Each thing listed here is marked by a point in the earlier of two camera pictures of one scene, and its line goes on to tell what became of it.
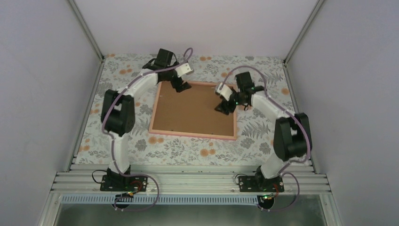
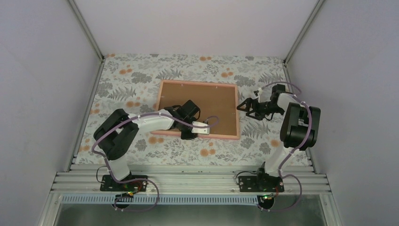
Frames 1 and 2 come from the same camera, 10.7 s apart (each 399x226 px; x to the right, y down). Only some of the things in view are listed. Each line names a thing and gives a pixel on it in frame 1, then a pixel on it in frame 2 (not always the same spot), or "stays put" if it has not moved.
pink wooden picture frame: [229, 137] stays put
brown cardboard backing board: [193, 110] stays put
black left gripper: [181, 87] → [184, 136]
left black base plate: [122, 183] stays put
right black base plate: [259, 183] stays put
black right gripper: [224, 106] → [249, 101]
